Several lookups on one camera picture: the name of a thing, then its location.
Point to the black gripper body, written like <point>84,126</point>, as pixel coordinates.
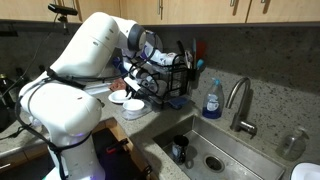
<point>137,77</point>

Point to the white bowl with flower print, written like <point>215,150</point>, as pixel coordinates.
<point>133,105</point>

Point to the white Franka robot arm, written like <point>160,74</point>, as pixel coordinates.
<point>83,60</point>

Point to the large plate in rack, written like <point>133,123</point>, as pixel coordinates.
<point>156,41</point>

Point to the clear plastic container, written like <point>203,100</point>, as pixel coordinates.
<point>140,115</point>

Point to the plain white mug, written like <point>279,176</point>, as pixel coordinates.
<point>160,87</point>

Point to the white flat tray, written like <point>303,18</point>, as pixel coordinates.
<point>100,88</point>

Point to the white mug with red print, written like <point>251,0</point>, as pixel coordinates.
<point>165,58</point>

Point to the dark blue drain tray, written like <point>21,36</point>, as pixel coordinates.
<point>178,101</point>

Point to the black kitchen utensil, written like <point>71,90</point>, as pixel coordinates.
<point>180,50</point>

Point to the red black clamp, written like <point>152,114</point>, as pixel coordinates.
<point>115,148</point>

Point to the black utensil holder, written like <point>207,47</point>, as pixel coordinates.
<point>193,76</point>

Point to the blue spatula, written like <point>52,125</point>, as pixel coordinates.
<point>199,63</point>

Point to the red spatula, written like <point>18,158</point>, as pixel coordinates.
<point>200,50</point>

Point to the black robot cart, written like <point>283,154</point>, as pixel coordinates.
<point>116,163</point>

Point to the black mug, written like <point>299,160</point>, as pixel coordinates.
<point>180,148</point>

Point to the blue dish soap bottle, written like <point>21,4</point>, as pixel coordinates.
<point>212,103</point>

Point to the wooden upper cabinets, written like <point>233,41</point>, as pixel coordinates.
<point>206,10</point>

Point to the round sink drain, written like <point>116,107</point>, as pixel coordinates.
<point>214,162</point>

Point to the metal faucet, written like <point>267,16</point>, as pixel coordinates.
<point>238,120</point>

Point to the dark glass bottle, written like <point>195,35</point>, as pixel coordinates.
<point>5,88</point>

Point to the stainless steel sink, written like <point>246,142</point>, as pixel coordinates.
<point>240,156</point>

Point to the clear glass jar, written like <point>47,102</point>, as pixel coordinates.
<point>292,146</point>

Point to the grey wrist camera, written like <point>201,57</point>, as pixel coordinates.
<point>132,84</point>

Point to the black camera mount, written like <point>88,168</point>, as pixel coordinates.
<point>63,20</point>

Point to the black exterior camera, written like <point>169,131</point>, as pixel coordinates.
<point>63,9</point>

